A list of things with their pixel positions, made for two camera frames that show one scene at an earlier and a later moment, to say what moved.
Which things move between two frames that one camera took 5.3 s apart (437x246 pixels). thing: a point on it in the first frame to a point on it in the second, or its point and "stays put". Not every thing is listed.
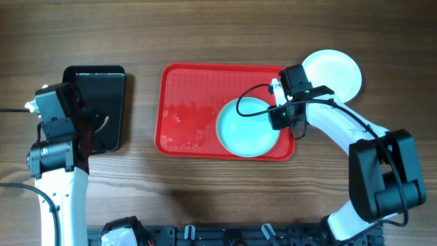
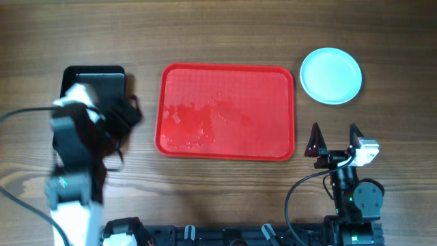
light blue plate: (243, 127) to (331, 76)
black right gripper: (282, 120) to (335, 156)
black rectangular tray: (102, 89) stays put
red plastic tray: (189, 97) stays put
